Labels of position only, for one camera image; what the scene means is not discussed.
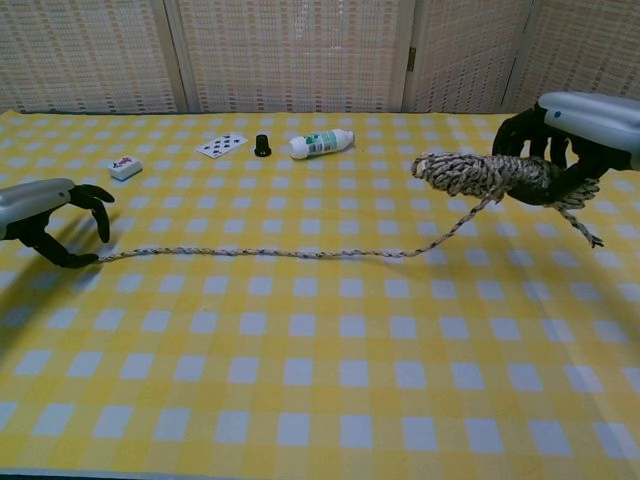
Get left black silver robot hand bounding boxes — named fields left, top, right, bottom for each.
left=0, top=178, right=116, bottom=270

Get yellow checkered tablecloth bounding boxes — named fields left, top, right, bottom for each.
left=0, top=108, right=640, bottom=477

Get mahjong tile red character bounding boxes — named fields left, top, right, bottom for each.
left=107, top=155, right=144, bottom=182

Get speckled beige braided rope bundle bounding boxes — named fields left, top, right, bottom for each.
left=97, top=151, right=605, bottom=266

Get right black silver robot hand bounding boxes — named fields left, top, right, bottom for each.
left=492, top=91, right=640, bottom=206

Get playing card black pips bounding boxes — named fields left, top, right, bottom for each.
left=194, top=131, right=250, bottom=160

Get white bottle green label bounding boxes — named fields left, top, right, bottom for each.
left=288, top=127, right=356, bottom=161

